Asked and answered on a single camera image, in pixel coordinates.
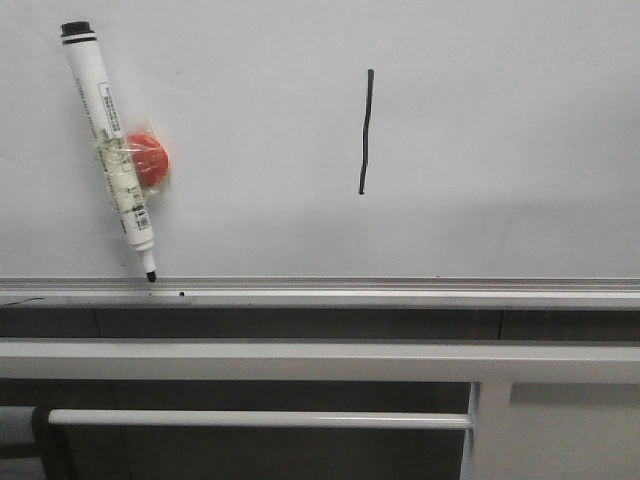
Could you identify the white whiteboard marker black cap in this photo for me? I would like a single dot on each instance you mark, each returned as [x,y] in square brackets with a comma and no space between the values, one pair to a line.
[115,156]

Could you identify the red round magnet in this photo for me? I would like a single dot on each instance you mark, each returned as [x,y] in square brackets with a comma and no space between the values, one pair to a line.
[150,158]

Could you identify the white metal whiteboard stand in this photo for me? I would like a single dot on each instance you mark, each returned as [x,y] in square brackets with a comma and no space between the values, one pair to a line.
[535,411]

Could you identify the white whiteboard with aluminium frame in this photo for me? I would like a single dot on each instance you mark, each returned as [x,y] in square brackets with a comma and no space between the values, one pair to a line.
[352,153]

